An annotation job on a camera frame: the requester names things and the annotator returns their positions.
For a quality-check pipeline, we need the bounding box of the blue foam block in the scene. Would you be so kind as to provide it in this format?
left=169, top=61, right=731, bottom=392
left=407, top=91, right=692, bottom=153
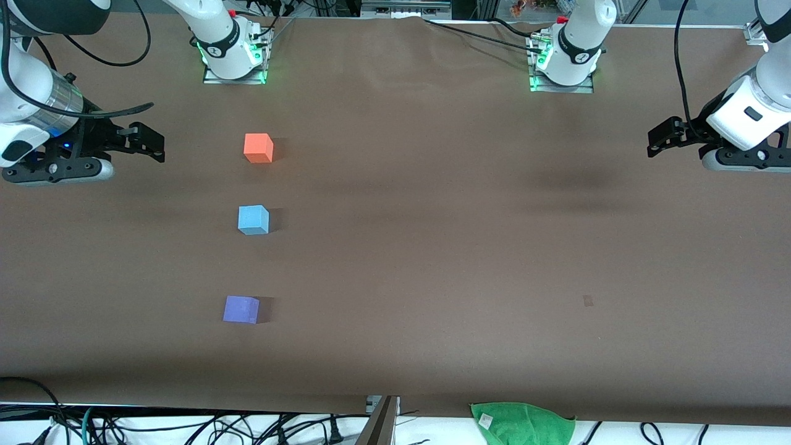
left=238, top=205, right=271, bottom=236

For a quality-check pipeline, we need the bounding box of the orange foam block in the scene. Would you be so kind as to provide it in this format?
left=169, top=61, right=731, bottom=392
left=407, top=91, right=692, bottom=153
left=243, top=133, right=274, bottom=164

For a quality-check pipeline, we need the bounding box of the purple foam block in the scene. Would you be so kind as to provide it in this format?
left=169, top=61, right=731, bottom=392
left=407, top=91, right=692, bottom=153
left=222, top=295, right=261, bottom=324

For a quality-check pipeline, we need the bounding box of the orange toy figure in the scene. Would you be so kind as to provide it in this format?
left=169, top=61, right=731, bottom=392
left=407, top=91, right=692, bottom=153
left=510, top=0, right=557, bottom=18

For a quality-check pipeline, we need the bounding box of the brown table cover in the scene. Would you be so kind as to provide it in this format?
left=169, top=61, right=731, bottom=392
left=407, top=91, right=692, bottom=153
left=0, top=12, right=791, bottom=427

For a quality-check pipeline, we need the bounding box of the silver power strip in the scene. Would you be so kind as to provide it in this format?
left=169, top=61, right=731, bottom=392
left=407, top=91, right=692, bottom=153
left=361, top=0, right=452, bottom=19

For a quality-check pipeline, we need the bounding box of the green cloth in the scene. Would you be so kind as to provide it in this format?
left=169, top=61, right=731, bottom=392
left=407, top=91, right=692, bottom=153
left=470, top=402, right=577, bottom=445

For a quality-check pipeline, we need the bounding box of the grey metal profile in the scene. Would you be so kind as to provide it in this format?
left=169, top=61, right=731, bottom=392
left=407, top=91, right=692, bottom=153
left=355, top=396, right=399, bottom=445

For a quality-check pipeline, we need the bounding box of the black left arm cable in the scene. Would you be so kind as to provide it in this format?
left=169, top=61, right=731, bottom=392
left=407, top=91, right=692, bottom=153
left=674, top=0, right=700, bottom=127

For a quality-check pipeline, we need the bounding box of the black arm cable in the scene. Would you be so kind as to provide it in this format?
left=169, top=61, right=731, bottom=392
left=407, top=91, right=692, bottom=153
left=674, top=0, right=700, bottom=127
left=62, top=0, right=153, bottom=68

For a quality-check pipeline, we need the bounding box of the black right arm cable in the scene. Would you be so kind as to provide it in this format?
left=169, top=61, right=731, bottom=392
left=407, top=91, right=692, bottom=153
left=62, top=0, right=153, bottom=68

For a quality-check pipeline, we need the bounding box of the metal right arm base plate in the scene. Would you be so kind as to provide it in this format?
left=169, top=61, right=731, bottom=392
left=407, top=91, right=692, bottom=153
left=203, top=28, right=269, bottom=85

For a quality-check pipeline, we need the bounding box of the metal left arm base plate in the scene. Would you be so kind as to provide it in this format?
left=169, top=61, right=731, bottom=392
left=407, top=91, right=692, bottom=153
left=528, top=36, right=595, bottom=94

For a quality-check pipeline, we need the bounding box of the short curved black cable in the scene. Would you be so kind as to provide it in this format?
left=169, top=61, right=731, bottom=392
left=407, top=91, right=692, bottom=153
left=487, top=17, right=536, bottom=38

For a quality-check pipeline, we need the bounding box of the long straight black cable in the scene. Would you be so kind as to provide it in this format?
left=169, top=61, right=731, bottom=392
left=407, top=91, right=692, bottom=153
left=423, top=19, right=544, bottom=51

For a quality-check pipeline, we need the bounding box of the large looped black cable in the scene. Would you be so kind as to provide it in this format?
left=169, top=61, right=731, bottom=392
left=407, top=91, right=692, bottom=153
left=0, top=376, right=67, bottom=445

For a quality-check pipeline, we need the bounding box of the tangled black cable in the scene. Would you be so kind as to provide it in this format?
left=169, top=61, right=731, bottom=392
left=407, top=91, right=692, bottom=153
left=93, top=411, right=371, bottom=445

